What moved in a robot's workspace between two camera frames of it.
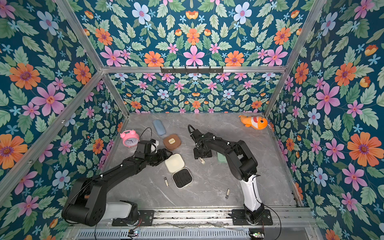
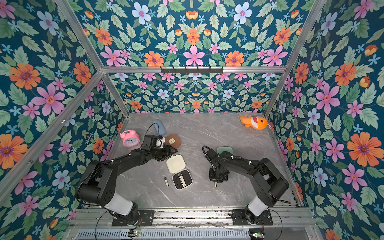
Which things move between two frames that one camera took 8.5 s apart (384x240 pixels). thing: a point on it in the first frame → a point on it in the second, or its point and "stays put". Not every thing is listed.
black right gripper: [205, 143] → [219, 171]
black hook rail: [192, 70] stays put
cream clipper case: [182, 176] stays put
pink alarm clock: [130, 138] stays put
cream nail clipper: [202, 160] → [182, 179]
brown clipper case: [172, 141] stays put
